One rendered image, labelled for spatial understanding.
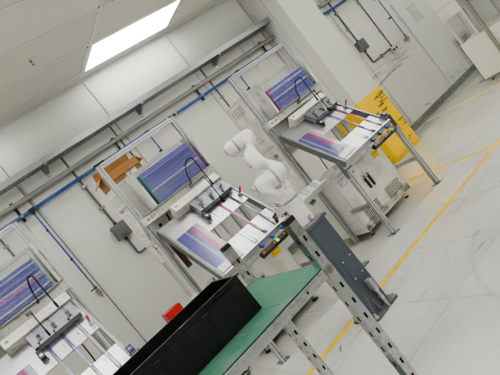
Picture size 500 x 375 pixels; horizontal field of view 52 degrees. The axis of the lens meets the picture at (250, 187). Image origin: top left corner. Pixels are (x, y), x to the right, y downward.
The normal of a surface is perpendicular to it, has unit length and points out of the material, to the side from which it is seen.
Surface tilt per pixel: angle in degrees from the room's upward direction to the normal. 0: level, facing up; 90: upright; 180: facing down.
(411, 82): 90
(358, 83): 90
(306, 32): 90
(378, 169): 90
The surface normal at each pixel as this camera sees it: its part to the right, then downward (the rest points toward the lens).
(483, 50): -0.66, 0.57
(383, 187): 0.42, -0.26
